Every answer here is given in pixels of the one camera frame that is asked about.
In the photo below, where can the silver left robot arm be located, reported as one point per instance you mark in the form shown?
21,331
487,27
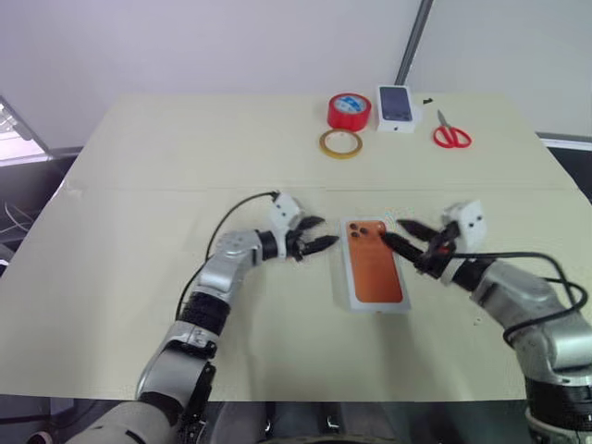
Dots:
217,273

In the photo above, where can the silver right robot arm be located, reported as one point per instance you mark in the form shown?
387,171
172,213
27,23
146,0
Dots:
522,296

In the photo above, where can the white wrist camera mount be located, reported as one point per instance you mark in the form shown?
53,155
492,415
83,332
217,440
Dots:
284,210
469,222

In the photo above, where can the metal window rail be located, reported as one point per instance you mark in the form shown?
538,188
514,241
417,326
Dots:
18,125

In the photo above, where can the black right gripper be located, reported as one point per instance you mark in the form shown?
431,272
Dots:
437,256

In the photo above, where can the yellow tape roll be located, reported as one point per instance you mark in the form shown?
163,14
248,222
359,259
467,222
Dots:
326,149

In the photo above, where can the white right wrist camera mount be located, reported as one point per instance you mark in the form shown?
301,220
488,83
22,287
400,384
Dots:
469,222

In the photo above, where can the white side rail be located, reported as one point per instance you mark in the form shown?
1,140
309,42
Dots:
566,141

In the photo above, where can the white phone box lid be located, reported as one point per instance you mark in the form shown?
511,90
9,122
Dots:
372,273

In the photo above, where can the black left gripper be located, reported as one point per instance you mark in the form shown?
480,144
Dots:
295,245

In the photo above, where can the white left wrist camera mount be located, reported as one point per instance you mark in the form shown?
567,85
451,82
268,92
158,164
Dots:
284,210

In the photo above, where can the grey vertical wall strip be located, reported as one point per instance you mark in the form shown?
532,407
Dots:
414,41

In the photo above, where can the red tape roll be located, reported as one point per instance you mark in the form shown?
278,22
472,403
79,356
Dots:
347,121

